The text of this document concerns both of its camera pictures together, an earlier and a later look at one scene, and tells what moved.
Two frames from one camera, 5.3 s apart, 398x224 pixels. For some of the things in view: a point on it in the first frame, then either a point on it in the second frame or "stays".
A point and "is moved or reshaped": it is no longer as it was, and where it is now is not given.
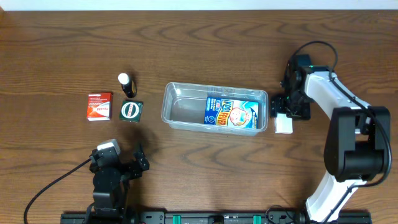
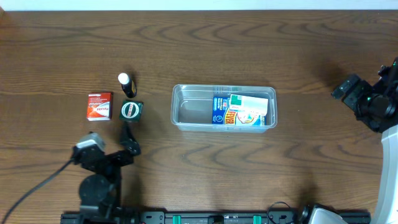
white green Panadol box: (283, 124) -> (249, 104)
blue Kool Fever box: (231, 113) is moved or reshaped
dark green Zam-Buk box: (131, 111) stays
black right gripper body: (280, 106) -> (356, 101)
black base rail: (218, 217) stays
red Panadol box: (99, 106) stays
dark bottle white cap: (129, 86) stays
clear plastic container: (219, 109) is moved or reshaped
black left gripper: (134, 166) -> (115, 156)
